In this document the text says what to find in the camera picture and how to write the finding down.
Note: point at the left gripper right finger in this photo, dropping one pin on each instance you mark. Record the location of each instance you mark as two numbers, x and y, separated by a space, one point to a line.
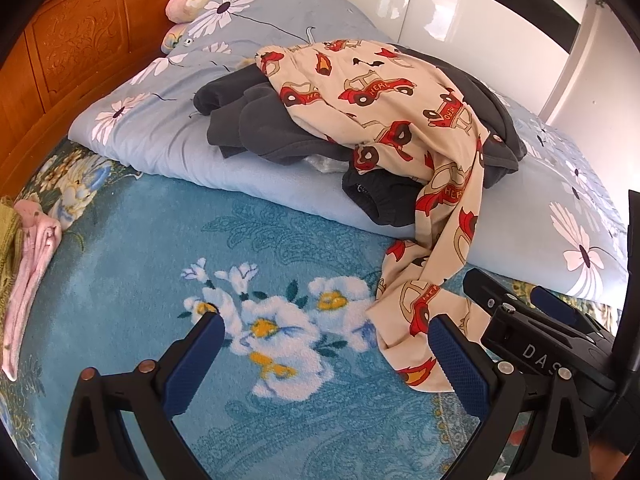
555 444

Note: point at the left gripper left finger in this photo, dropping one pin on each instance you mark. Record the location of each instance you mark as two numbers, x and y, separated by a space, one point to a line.
96 442

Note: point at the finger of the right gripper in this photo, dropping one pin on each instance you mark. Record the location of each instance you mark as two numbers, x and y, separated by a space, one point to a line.
554 307
487 293

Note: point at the cream car print pants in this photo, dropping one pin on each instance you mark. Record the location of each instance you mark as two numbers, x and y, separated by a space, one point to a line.
403 115

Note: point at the light blue daisy quilt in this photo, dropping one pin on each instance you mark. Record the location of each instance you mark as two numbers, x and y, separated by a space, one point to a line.
551 223

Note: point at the teal floral bed blanket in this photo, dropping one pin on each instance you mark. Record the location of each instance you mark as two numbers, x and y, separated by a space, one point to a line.
298 390

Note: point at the folded pink garment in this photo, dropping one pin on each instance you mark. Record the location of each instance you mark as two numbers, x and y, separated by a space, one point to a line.
42 235

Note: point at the folded olive green sweater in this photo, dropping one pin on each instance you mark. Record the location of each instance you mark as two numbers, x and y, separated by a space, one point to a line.
11 247

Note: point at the dark grey fleece jacket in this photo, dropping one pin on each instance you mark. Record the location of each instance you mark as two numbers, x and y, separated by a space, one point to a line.
245 114

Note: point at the pale floral pillow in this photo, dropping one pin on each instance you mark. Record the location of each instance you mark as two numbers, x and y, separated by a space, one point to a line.
173 37

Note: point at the pink floral pillow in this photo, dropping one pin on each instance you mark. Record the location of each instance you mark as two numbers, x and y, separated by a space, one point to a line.
183 11

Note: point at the orange wooden headboard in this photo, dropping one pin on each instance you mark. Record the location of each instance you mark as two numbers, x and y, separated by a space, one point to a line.
71 53

